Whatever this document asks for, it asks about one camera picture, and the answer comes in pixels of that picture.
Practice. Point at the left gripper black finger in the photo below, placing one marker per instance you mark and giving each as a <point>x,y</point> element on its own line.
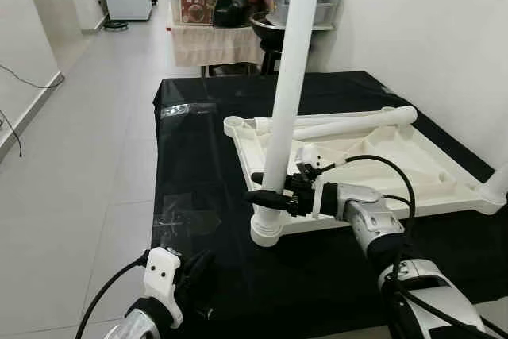
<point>198,274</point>

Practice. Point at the clear tape patch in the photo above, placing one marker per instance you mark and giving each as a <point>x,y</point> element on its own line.
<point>186,220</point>

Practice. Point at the white plastic table top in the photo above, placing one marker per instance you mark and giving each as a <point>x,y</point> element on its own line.
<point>429,164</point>

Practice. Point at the beige table cloth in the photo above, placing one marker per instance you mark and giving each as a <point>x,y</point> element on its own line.
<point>214,45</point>

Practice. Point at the clear plastic container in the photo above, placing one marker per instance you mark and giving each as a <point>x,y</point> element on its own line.
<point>327,7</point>

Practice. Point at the red printed box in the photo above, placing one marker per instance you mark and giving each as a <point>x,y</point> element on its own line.
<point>197,5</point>

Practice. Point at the black round floor object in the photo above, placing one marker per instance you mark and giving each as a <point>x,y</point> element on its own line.
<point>116,25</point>

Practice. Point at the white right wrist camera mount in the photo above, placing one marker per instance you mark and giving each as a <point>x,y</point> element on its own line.
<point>309,155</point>

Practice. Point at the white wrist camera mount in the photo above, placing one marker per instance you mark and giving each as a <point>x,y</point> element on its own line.
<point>163,271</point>
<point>309,155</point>

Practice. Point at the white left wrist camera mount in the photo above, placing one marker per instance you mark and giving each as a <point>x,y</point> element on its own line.
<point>163,271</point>

